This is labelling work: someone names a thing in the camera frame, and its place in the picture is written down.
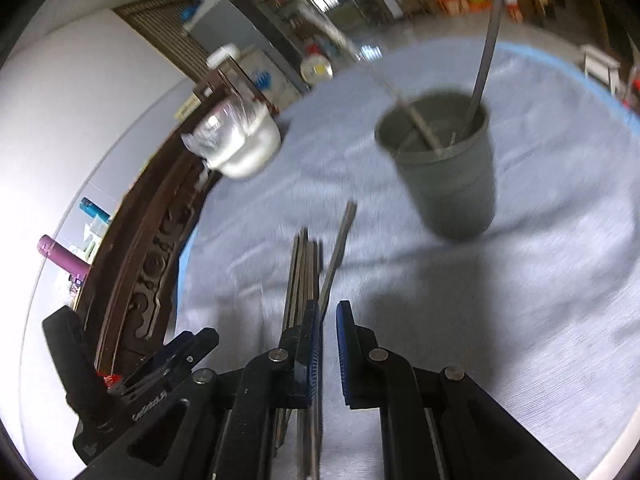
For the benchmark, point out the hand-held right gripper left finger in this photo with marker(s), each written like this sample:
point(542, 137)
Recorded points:
point(314, 355)

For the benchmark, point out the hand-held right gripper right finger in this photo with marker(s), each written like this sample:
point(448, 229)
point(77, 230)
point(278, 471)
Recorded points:
point(345, 360)

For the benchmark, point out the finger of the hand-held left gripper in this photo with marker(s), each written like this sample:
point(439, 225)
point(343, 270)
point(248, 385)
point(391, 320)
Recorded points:
point(197, 345)
point(145, 379)

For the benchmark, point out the bundle of dark chopsticks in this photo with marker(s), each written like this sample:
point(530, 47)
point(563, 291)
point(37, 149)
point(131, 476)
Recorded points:
point(300, 285)

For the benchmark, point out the dark wooden chopstick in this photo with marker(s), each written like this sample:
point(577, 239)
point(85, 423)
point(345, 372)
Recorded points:
point(340, 245)

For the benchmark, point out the grey utensil holder cup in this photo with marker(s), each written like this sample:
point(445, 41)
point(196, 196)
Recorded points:
point(450, 195)

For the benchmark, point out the carved dark wooden furniture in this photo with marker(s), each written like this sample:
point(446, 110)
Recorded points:
point(150, 270)

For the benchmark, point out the purple bottle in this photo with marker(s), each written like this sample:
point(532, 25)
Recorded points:
point(60, 252)

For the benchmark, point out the blue-grey tablecloth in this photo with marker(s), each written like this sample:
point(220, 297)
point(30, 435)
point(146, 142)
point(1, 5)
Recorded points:
point(500, 310)

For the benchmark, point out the blue bottle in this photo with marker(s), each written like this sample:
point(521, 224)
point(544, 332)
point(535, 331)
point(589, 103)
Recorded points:
point(92, 208)

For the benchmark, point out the white bowl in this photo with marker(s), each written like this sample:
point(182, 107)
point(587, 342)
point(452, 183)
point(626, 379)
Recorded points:
point(250, 155)

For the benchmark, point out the chopsticks inside cup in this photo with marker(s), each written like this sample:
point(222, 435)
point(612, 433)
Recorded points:
point(422, 125)

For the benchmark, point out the white box blue print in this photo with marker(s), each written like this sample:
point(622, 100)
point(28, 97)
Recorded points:
point(265, 77)

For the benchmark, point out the white round lid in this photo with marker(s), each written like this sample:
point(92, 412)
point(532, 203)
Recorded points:
point(315, 67)

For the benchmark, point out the white jar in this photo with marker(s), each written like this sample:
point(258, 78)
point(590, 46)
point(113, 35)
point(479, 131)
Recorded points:
point(222, 55)

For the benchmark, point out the brown slatted door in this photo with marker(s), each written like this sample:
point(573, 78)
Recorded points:
point(155, 35)

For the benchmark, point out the grey cabinet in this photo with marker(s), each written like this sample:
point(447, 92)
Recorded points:
point(235, 20)

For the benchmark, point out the orange boxes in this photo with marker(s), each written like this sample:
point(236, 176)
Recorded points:
point(450, 0)

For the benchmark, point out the white stool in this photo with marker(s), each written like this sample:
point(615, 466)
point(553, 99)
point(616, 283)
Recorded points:
point(597, 65)

